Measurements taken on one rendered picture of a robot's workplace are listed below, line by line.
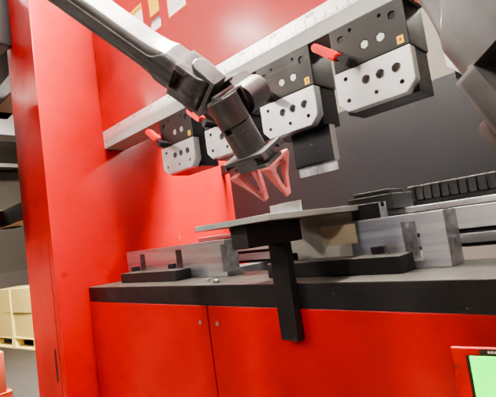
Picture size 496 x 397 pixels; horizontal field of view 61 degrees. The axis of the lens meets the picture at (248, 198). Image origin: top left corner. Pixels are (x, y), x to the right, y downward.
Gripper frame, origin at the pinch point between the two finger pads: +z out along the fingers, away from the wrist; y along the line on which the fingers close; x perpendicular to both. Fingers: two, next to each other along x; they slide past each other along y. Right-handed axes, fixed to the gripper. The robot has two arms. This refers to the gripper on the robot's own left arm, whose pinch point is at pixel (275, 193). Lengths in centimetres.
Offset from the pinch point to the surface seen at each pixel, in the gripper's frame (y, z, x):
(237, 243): 1.7, 1.7, 12.3
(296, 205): -2.5, 3.7, -0.6
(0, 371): 290, 75, 17
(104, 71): 79, -42, -40
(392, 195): -5.6, 20.3, -28.5
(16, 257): 701, 69, -147
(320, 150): -1.1, 0.7, -17.5
